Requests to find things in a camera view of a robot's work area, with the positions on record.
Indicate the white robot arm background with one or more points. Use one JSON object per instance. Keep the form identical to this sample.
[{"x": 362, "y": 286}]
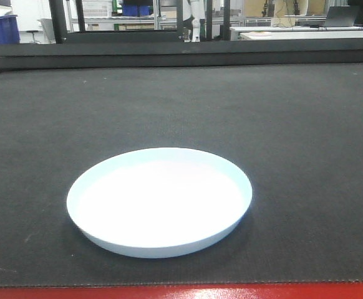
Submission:
[{"x": 193, "y": 17}]

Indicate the light blue round tray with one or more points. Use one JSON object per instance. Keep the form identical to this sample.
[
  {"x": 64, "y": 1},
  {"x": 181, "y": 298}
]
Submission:
[{"x": 159, "y": 202}]

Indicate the black felt table mat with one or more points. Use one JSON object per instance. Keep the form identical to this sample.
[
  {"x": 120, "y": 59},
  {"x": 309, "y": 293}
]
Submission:
[{"x": 296, "y": 130}]

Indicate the white background table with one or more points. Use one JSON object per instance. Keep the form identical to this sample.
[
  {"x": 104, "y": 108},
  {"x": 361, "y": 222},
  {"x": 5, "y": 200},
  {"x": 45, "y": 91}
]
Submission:
[{"x": 296, "y": 32}]

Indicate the grey laptop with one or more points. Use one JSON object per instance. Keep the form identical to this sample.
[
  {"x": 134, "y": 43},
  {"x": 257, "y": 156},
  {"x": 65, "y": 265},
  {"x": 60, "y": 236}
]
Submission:
[{"x": 341, "y": 16}]

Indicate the black metal frame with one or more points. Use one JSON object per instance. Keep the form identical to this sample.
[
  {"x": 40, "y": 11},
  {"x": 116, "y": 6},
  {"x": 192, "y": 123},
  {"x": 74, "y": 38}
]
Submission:
[{"x": 120, "y": 22}]

